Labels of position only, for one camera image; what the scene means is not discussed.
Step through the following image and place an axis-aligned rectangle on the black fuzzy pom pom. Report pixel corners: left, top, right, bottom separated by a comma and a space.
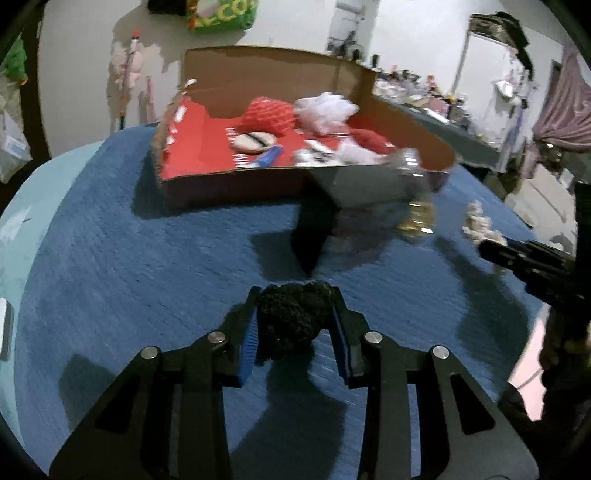
256, 281, 332, 370

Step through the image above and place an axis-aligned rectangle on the red knitted pouch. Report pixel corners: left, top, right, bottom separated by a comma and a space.
349, 129, 397, 155

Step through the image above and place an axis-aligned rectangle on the white cotton wad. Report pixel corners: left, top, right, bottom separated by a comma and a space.
293, 140, 343, 168

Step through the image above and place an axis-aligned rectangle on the blue felt roll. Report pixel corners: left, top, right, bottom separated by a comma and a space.
247, 145, 283, 168

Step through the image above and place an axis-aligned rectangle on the beige round powder puff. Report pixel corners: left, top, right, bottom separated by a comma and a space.
230, 132, 277, 155

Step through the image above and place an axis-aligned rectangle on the clear jar with gold beads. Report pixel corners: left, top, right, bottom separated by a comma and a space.
386, 148, 436, 241

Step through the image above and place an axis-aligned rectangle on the dark green cluttered table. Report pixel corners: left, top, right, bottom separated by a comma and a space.
370, 95, 500, 171

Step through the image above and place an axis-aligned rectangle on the pink curtain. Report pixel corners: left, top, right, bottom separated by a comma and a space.
532, 45, 590, 151

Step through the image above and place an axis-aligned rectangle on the blue carpet mat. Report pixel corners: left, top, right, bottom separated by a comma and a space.
15, 127, 541, 479

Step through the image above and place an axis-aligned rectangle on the dark floral gift box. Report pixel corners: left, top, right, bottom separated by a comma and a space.
290, 165, 421, 278

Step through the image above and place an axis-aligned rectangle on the white mesh bath pouf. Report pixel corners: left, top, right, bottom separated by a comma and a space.
294, 92, 360, 136

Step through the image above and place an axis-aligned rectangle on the red cardboard box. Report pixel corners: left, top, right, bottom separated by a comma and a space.
152, 46, 456, 208

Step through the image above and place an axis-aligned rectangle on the red foam net ball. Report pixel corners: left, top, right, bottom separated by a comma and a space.
240, 97, 296, 136

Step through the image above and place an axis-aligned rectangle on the green shopping bag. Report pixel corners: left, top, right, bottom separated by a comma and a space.
187, 0, 259, 34

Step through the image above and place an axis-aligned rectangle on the cream knitted rope toy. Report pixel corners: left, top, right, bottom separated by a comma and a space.
462, 200, 507, 246

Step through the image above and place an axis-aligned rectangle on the pink plush on wall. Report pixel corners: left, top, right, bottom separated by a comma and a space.
106, 30, 156, 132

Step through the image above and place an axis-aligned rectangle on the black bag on wall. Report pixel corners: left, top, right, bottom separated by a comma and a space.
147, 0, 187, 17

